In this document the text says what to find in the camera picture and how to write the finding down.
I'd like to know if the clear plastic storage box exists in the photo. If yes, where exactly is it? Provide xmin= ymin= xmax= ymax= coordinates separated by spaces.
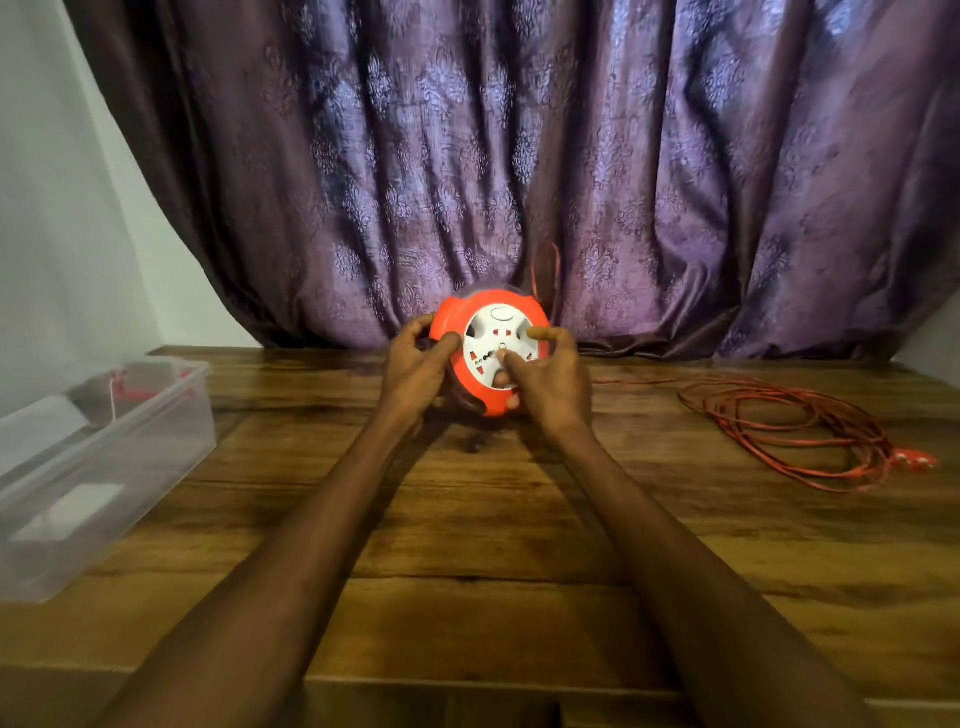
xmin=0 ymin=357 xmax=218 ymax=605

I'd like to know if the orange cable reel socket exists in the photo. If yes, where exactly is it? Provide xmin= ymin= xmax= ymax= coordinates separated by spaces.
xmin=429 ymin=285 xmax=552 ymax=419

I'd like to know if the person's right hand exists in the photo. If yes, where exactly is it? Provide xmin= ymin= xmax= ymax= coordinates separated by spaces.
xmin=495 ymin=326 xmax=594 ymax=442

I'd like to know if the person's left forearm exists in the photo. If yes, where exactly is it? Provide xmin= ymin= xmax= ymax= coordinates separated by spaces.
xmin=88 ymin=408 xmax=430 ymax=728

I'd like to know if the purple patterned curtain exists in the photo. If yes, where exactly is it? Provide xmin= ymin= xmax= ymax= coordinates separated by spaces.
xmin=63 ymin=0 xmax=960 ymax=363

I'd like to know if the orange extension cable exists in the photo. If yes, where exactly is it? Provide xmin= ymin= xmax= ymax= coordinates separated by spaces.
xmin=528 ymin=243 xmax=912 ymax=494

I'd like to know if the person's left hand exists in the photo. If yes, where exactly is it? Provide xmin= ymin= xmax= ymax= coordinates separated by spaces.
xmin=378 ymin=314 xmax=463 ymax=433

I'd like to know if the person's right forearm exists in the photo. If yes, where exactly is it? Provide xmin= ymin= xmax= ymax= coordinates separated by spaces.
xmin=534 ymin=423 xmax=886 ymax=728

